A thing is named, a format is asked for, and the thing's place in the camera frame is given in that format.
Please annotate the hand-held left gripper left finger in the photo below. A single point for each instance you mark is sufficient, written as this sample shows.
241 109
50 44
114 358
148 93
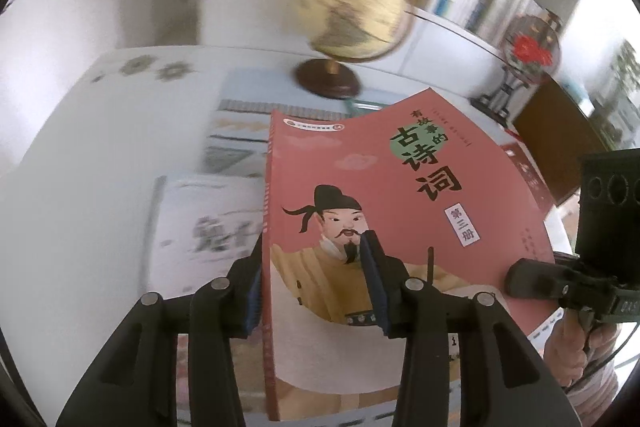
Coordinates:
255 302

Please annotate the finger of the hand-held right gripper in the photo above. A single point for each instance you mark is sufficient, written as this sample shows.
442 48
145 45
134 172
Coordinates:
540 279

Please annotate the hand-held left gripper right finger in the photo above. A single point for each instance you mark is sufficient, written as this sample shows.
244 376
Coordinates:
375 287

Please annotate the pink illustrated book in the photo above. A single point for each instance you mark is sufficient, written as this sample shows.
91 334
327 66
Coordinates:
400 187

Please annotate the person's right forearm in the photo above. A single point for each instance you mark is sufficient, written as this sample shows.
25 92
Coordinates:
597 399

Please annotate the person's right hand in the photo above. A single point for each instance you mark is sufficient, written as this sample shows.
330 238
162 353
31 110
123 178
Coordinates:
565 352

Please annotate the brown wooden cabinet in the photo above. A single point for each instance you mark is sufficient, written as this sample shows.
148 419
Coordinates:
555 132

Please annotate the dark red book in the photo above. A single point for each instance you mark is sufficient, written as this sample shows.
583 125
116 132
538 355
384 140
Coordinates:
525 167

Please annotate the white illustrated picture book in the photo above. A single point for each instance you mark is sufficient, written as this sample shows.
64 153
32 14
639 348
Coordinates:
200 217

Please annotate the green plant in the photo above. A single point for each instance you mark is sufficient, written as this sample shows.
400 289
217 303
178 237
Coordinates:
622 77

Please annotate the patterned table mat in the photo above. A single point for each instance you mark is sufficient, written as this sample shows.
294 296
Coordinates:
235 142

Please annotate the glass dome with red flowers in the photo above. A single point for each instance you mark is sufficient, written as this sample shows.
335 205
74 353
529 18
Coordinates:
530 52

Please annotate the beige desk globe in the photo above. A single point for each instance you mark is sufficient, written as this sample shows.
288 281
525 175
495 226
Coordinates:
350 7

